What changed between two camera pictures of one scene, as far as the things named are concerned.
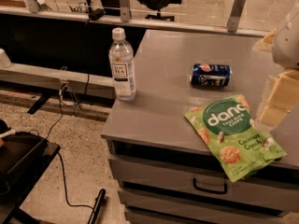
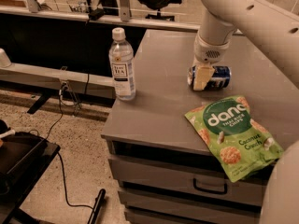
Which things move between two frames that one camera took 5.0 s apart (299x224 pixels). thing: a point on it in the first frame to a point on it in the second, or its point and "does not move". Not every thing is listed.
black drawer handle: [209, 190] does not move
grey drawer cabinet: [162, 168] does not move
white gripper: [287, 42] to [207, 53]
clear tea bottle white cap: [123, 65] does not move
